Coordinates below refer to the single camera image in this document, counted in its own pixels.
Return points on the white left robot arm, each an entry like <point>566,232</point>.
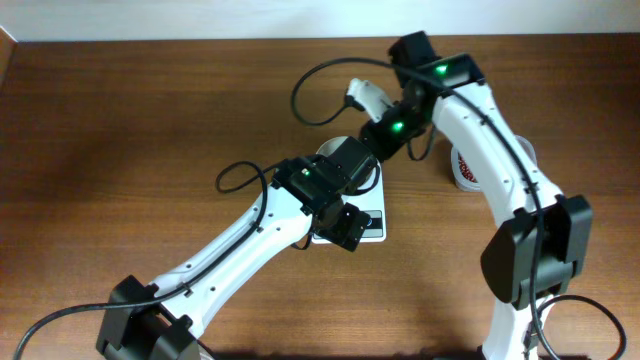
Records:
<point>166,318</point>

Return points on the red adzuki beans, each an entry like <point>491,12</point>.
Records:
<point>465,170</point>

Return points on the clear plastic container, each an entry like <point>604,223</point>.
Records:
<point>466,186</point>

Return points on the white bowl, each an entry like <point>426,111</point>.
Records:
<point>325,146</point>

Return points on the white digital kitchen scale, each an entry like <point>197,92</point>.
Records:
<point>372,203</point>

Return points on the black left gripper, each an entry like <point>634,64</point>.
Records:
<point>337,232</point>

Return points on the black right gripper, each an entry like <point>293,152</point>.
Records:
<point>383,149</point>

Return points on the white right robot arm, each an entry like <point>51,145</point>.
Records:
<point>542,235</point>

